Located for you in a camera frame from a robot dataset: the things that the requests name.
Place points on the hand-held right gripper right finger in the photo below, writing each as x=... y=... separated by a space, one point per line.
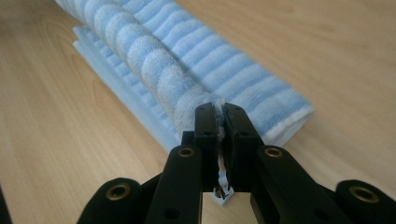
x=239 y=146

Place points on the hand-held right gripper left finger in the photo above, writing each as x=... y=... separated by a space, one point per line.
x=207 y=137

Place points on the blue white striped towel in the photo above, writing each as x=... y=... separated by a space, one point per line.
x=186 y=49

